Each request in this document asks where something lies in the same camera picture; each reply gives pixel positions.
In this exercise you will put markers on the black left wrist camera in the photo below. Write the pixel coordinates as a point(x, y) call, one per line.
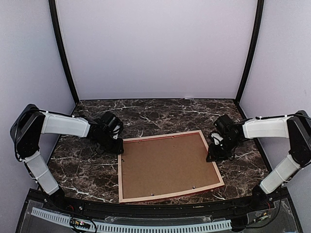
point(111, 124)

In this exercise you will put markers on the brown cardboard backing board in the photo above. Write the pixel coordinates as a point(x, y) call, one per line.
point(167, 167)

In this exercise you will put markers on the small green circuit board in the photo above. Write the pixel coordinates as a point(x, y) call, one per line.
point(79, 224)

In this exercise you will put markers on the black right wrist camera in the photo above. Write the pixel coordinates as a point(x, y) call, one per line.
point(226, 133)

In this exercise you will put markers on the left black enclosure post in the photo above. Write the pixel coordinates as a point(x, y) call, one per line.
point(61, 50)

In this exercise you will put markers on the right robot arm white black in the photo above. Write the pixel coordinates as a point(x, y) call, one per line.
point(295, 127)

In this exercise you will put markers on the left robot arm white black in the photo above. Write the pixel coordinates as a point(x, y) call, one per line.
point(34, 122)

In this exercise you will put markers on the wooden picture frame red edge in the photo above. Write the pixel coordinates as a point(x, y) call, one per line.
point(120, 182)

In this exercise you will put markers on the right black enclosure post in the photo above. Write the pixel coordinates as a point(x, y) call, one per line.
point(251, 50)

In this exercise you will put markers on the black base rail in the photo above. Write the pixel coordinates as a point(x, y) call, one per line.
point(234, 208)

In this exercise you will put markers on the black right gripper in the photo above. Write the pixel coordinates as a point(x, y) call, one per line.
point(215, 156)

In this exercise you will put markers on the black enclosure post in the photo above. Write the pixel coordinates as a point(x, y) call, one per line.
point(61, 50)
point(251, 50)

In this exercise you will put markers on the grey slotted cable duct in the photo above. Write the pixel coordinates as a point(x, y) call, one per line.
point(132, 227)

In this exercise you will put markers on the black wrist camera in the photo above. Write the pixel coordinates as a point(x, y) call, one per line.
point(111, 124)
point(226, 133)

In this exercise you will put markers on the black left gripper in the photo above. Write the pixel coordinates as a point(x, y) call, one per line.
point(116, 150)

